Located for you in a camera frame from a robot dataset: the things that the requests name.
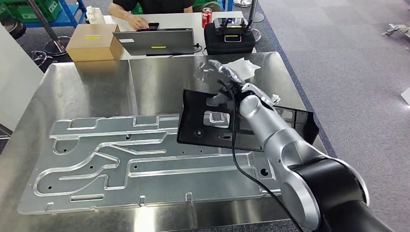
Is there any black smartphone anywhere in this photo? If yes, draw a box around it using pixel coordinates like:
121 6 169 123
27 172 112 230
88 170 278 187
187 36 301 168
137 22 160 32

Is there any person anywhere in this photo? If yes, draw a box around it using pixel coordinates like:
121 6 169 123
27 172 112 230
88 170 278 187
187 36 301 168
112 0 223 14

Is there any grey laptop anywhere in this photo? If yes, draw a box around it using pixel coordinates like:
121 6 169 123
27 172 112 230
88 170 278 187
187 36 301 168
113 28 195 57

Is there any blue metal cart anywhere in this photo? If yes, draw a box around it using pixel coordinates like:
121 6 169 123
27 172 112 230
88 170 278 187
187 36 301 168
24 0 88 29

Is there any person's right hand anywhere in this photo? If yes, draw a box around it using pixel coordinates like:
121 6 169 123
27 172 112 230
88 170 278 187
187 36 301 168
127 14 150 31

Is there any dark pole stanchion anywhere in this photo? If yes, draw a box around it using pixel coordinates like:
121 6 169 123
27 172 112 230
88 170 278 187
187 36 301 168
27 0 72 57

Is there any black camera cable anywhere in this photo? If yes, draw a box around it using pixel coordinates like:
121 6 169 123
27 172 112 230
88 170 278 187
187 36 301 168
218 79 305 232

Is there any chrome stanchion post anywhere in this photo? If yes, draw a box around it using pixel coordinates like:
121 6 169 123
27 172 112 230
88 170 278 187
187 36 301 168
248 0 265 43

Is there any black rubber tire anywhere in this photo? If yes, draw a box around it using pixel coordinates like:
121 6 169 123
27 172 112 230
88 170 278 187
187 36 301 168
0 17 27 40

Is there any stainless steel table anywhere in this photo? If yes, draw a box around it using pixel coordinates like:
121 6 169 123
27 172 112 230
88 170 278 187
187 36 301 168
0 52 327 232

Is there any white plastic bottle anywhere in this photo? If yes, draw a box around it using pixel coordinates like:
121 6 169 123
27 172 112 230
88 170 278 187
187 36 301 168
86 5 106 25

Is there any white metal frame stand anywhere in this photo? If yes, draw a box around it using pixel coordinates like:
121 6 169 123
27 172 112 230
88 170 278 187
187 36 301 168
381 23 410 40

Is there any red soda can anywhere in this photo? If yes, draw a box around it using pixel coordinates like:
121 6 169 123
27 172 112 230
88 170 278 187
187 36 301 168
201 7 213 29

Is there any stamped sheet metal panel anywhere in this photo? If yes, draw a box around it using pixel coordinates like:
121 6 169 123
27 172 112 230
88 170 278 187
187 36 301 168
16 114 282 216

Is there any clear plastic wrap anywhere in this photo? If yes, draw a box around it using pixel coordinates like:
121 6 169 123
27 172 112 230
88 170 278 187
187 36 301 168
193 59 246 87

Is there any white desk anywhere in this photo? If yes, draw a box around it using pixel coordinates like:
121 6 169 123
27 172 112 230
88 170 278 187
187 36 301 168
102 11 257 60

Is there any black carrying case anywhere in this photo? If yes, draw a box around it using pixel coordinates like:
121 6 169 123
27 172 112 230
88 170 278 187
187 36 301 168
204 22 256 56

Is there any white paper sheet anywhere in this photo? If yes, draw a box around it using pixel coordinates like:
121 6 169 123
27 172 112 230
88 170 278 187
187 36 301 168
224 58 262 80

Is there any cardboard box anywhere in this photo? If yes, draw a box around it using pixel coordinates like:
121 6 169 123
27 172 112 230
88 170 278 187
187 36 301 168
65 24 124 62

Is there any white cabinet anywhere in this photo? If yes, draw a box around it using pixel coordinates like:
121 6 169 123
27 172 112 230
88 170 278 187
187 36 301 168
0 24 45 132

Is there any green plastic crate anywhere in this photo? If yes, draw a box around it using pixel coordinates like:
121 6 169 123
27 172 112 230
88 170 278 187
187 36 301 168
0 0 62 23

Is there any black remote controller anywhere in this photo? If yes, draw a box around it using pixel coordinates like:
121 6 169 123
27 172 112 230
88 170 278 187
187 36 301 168
213 17 254 35

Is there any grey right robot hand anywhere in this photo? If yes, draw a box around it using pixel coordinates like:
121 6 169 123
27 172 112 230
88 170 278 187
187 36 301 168
206 59 247 107

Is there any black plastic plate frame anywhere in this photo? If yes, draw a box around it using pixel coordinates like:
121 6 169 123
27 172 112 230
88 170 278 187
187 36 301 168
176 89 320 153

